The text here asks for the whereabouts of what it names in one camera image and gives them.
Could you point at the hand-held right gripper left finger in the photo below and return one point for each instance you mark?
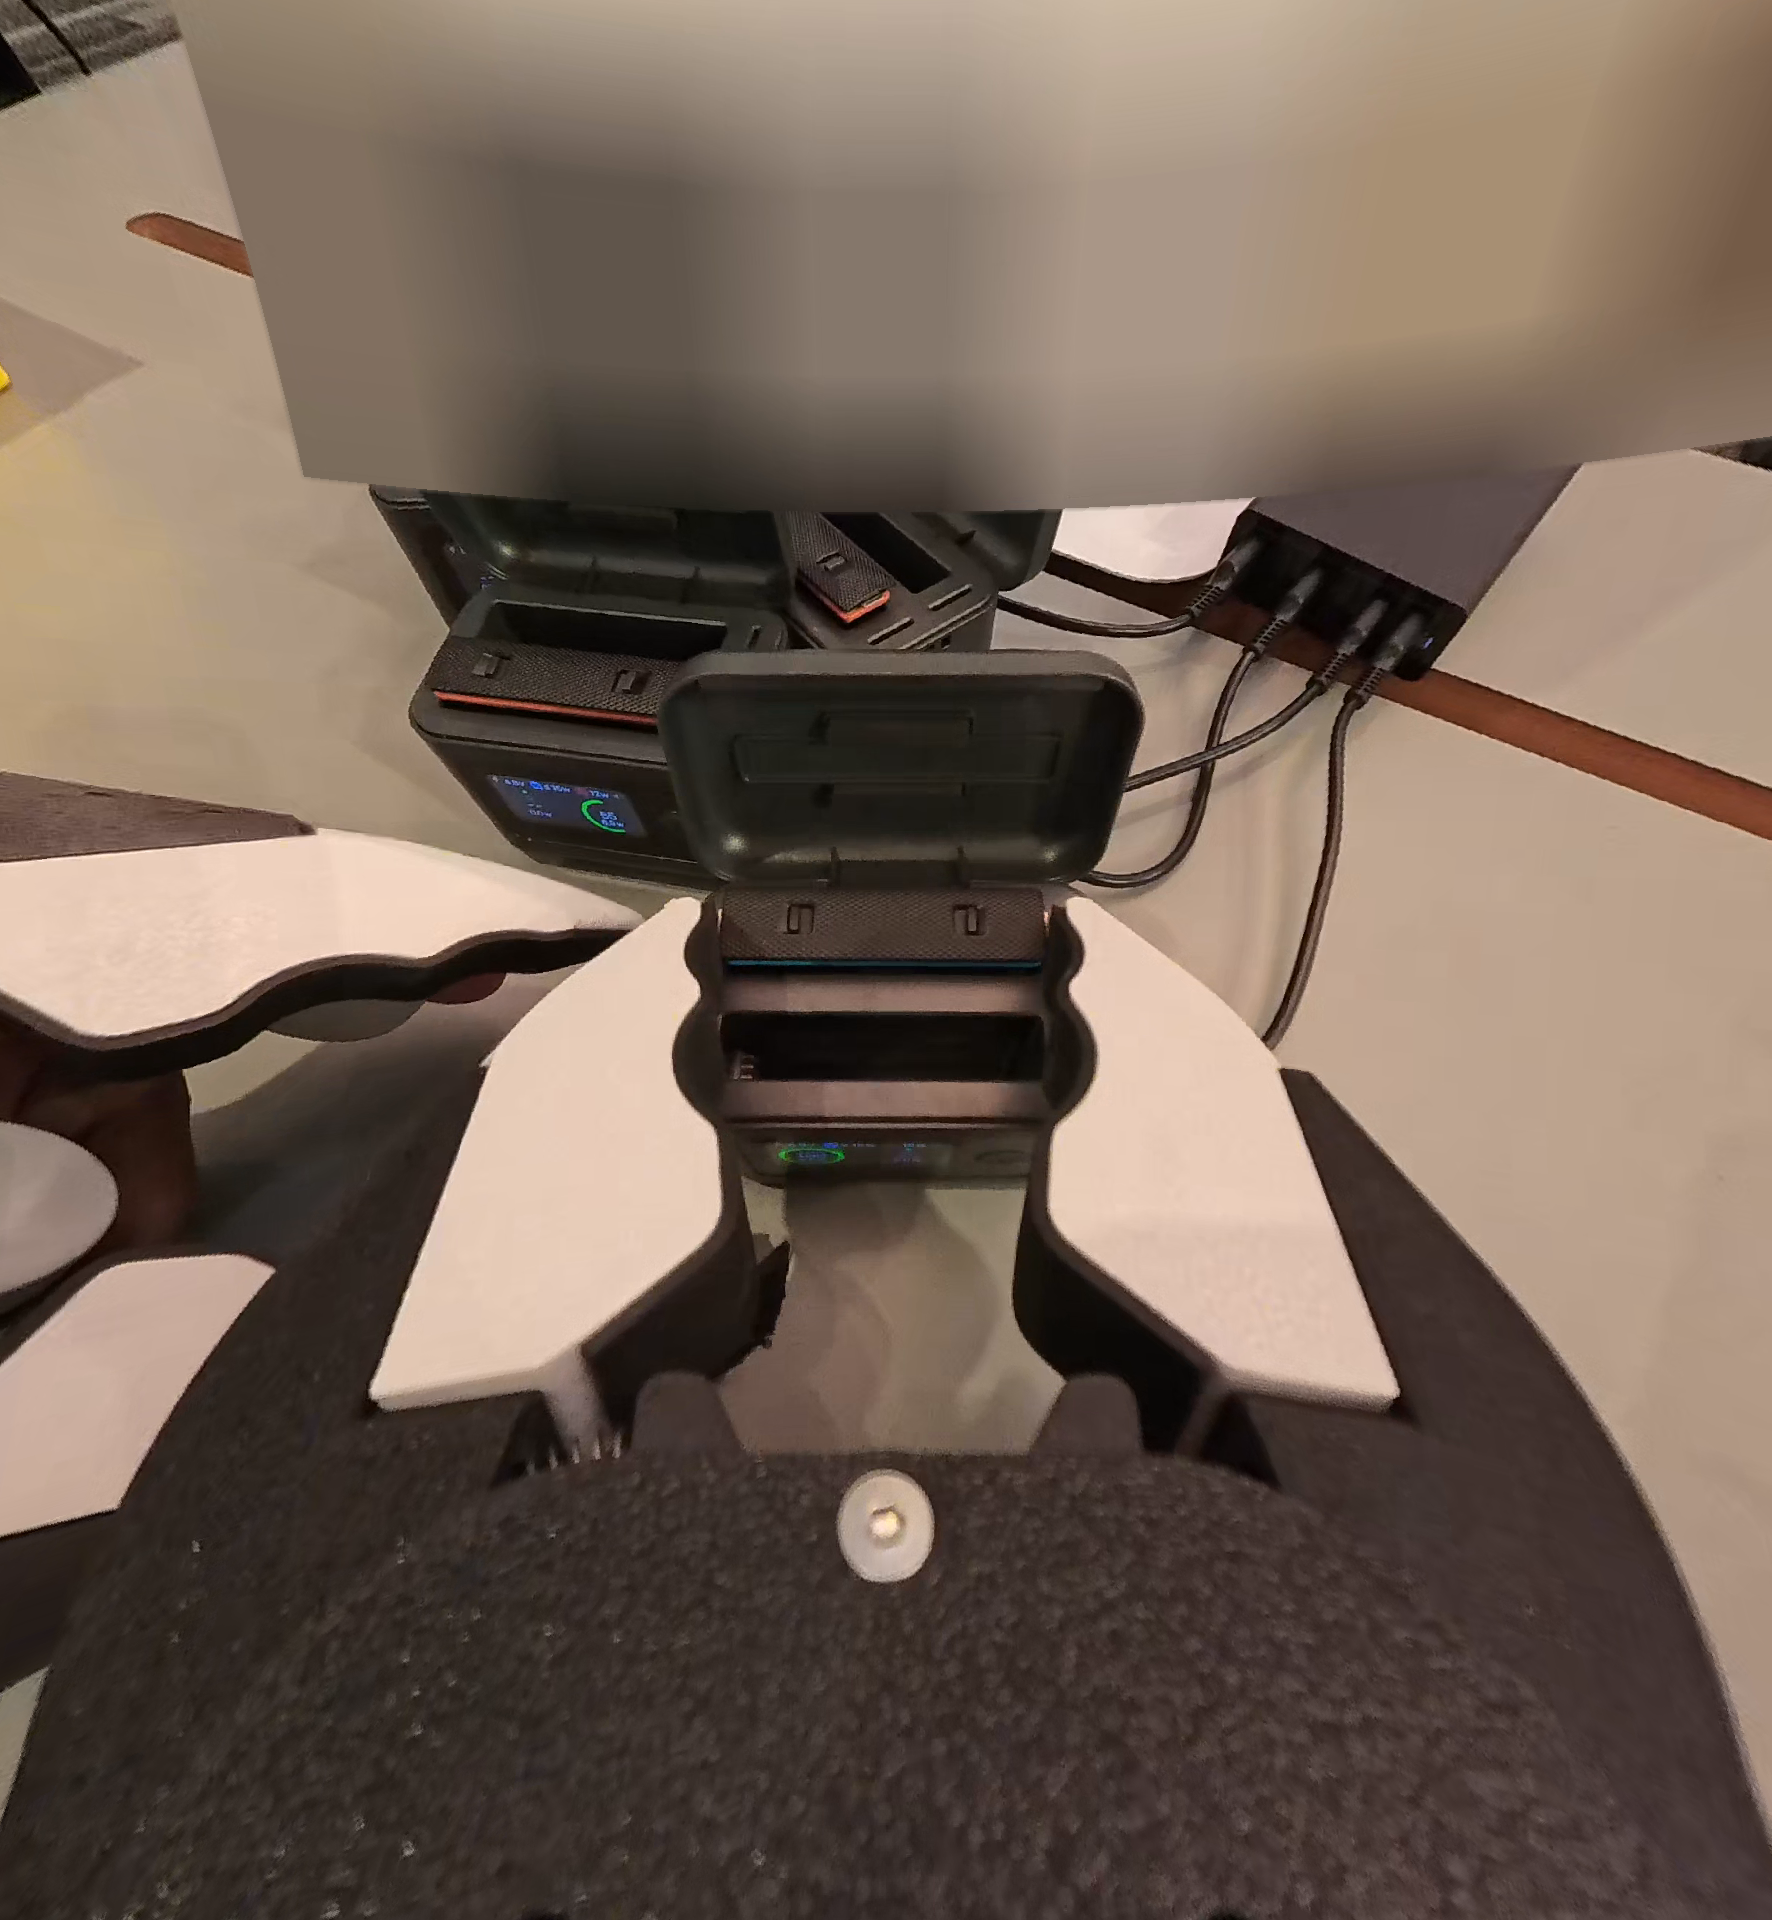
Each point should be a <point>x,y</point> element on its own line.
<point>557,1201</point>

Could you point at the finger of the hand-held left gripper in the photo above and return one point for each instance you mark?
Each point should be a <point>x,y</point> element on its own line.
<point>226,932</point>
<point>61,1397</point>

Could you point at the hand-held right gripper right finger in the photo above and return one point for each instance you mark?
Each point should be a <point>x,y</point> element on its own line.
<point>1216,1201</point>

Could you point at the black usb hub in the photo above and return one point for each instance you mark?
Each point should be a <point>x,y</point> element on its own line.
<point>1428,555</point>

